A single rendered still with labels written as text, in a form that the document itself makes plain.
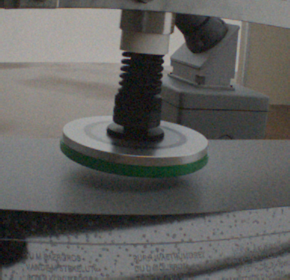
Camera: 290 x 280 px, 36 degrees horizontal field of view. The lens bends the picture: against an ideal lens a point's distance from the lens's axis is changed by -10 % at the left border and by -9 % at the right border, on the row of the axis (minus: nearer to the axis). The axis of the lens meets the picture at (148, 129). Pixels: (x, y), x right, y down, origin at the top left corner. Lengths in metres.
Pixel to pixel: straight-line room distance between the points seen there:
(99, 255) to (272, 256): 0.23
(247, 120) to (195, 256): 1.23
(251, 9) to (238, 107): 1.03
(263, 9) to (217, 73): 1.02
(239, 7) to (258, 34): 6.00
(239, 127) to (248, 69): 4.92
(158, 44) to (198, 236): 0.26
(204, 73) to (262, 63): 5.09
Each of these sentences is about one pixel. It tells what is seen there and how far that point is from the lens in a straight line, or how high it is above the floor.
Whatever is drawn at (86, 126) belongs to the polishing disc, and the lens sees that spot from 0.71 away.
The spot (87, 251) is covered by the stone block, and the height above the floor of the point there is 0.83.
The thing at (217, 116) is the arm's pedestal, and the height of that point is 0.77.
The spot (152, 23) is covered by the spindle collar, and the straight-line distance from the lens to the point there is 0.63.
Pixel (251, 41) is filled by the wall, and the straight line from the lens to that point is 6.63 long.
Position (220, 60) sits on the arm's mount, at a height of 0.96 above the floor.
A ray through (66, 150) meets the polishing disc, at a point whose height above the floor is 0.91.
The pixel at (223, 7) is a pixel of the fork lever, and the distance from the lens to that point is 0.68.
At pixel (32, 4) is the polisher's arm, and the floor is 1.11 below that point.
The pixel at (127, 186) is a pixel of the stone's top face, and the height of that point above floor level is 0.87.
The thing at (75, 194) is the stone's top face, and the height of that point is 0.87.
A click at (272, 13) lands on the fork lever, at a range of 0.76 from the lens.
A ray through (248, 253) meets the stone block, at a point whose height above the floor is 0.82.
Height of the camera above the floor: 1.11
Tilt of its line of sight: 14 degrees down
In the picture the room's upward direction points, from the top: 6 degrees clockwise
